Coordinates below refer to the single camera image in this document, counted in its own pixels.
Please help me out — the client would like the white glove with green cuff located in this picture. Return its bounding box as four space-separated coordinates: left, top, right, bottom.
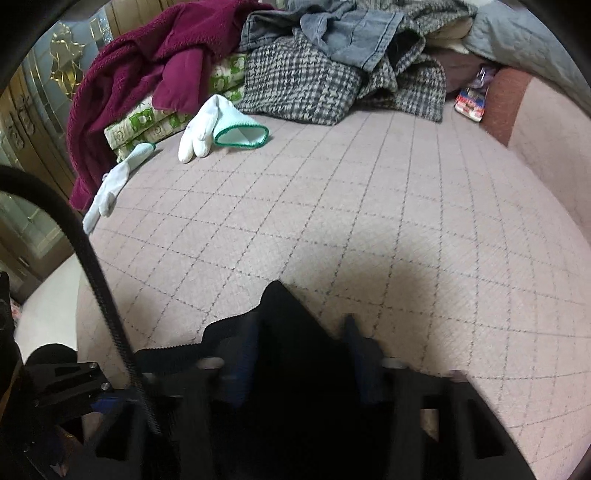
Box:
82 142 157 234
178 95 270 164

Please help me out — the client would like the cream cloth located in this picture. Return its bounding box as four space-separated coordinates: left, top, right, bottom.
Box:
425 25 474 55

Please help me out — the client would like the brown cloth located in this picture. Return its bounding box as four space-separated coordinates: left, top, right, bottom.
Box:
434 50 485 95

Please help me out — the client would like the maroon fleece garment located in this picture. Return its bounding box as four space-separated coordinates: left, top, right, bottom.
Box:
67 0 278 213

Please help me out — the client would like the grey denim garment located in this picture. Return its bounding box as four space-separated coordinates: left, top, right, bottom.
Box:
238 0 426 72

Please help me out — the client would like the pink bolster cushion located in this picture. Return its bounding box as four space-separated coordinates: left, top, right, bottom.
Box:
480 67 591 232

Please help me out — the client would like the shiny plastic wrapper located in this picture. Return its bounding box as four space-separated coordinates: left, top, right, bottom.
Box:
468 66 498 90

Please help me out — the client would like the green printed folded blanket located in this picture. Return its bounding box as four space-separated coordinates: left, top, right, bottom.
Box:
104 53 247 162

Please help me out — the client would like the houndstooth wool coat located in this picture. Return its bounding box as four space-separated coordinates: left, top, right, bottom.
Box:
238 0 478 126

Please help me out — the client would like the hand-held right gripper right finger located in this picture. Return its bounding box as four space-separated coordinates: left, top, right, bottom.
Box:
344 315 539 480

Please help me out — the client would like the grey quilted pillow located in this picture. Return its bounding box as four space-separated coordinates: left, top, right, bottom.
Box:
462 0 591 116

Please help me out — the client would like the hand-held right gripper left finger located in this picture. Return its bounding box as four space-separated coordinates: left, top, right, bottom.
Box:
88 314 262 480

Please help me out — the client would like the pink quilted bed cover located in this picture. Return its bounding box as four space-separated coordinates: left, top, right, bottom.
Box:
76 104 591 480

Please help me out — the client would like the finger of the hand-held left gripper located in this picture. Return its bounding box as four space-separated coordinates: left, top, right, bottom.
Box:
27 361 116 415

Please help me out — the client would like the black cable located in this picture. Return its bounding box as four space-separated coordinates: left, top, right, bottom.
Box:
0 166 162 437

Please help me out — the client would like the colourful snack packet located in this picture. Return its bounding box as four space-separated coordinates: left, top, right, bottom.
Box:
454 88 489 122

